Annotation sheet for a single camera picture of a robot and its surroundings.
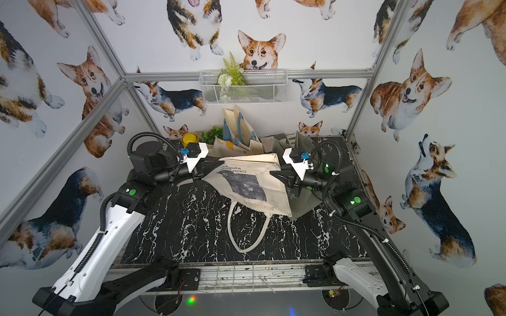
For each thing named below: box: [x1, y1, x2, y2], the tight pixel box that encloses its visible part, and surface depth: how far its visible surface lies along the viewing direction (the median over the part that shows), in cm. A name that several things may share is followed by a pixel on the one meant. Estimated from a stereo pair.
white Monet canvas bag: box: [201, 153, 293, 254], surface depth 70 cm
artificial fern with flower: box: [216, 52, 247, 102], surface depth 85 cm
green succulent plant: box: [198, 125, 224, 145], surface depth 106 cm
